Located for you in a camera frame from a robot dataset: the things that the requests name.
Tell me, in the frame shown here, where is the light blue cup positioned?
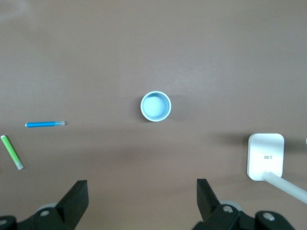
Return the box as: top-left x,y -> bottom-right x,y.
140,90 -> 172,122

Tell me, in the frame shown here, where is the green marker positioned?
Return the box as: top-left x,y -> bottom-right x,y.
0,135 -> 25,171

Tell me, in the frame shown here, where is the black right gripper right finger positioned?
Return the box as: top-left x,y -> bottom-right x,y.
193,178 -> 256,230

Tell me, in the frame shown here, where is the white desk lamp base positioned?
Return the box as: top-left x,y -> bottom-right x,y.
247,133 -> 307,205

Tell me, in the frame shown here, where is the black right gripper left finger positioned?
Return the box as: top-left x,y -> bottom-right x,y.
24,180 -> 90,230

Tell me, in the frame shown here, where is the blue marker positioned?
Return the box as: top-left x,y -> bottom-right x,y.
25,121 -> 68,128

